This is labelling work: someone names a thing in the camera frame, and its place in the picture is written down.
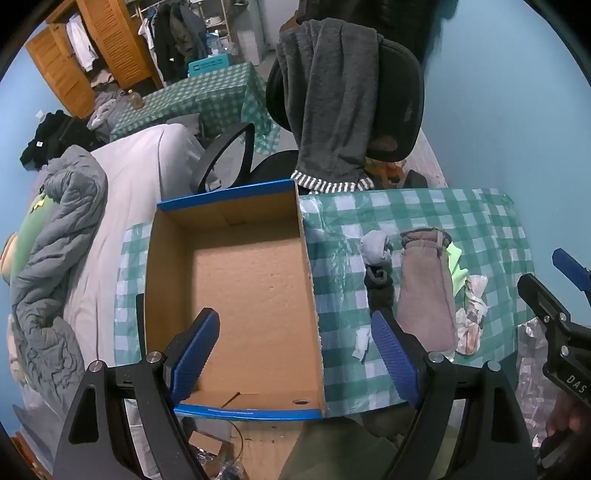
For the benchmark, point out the light green cloth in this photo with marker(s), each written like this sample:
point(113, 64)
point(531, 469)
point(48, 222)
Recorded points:
point(455, 267)

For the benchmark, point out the black office chair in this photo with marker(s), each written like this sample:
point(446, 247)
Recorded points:
point(406, 92)

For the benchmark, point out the green pillow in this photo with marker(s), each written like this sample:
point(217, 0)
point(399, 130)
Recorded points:
point(27, 240)

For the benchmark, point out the white cloth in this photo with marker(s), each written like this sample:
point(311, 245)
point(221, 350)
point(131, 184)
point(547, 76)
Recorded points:
point(473, 300)

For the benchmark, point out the teal plastic basket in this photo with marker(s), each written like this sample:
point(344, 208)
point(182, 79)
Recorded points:
point(207, 65)

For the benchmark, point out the white hanging shirt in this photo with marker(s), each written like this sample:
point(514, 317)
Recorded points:
point(81, 41)

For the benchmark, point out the grey fleece garment striped cuffs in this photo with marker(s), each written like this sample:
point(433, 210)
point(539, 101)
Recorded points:
point(332, 92)

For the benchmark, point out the green checkered plastic tablecloth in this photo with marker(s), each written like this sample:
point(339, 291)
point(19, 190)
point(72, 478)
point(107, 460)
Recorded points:
point(485, 221)

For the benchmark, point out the grey cushion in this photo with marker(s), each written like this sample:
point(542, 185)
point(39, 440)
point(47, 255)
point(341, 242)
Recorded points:
point(182, 123)

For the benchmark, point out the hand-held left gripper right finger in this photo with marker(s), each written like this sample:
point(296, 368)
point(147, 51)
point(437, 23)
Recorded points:
point(392, 360)

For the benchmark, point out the brown cardboard piece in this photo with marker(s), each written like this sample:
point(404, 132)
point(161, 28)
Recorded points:
point(205, 443)

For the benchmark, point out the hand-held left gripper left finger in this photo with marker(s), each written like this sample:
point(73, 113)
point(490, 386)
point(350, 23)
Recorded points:
point(196, 355)

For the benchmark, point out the crinkled clear plastic bag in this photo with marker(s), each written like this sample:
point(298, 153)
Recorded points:
point(531, 392)

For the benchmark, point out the orange object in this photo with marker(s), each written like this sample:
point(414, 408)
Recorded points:
point(392, 174)

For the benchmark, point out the person's right hand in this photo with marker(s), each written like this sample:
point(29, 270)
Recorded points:
point(572, 415)

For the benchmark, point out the dark grey sock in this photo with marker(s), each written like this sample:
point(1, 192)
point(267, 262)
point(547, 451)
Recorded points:
point(381, 290)

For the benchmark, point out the cardboard box with blue rim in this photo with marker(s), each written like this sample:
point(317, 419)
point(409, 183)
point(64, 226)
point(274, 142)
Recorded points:
point(249, 300)

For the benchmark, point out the person's olive trousers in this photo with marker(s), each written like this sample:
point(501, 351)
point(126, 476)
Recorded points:
point(332, 452)

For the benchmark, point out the black clothes pile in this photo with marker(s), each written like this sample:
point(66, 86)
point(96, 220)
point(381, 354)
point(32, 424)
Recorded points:
point(55, 138)

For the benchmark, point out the wooden louvred wardrobe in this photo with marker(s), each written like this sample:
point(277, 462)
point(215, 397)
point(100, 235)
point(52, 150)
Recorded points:
point(115, 41)

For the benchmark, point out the small white tissue piece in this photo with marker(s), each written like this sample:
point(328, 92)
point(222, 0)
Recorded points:
point(362, 344)

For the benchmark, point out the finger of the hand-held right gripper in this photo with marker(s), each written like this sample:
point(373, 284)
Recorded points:
point(538, 297)
point(570, 267)

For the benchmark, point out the bed with light grey sheet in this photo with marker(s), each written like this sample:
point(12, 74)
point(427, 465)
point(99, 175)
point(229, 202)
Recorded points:
point(134, 175)

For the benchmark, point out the amber bottle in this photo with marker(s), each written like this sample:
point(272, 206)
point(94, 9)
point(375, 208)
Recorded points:
point(135, 100)

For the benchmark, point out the hanging dark jackets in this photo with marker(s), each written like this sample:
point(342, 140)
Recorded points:
point(175, 37)

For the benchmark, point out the light grey sock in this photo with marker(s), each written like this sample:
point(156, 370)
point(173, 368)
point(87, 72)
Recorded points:
point(374, 247)

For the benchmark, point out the grey clothes pile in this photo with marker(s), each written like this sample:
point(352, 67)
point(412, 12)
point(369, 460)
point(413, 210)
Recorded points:
point(108, 108)

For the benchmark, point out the grey duvet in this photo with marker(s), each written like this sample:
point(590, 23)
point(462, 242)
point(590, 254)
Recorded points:
point(60, 230)

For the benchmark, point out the black puffer jacket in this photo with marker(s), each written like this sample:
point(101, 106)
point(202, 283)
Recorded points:
point(406, 23)

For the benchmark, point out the green checkered cloth on table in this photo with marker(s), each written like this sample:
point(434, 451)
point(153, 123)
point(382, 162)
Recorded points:
point(207, 97)

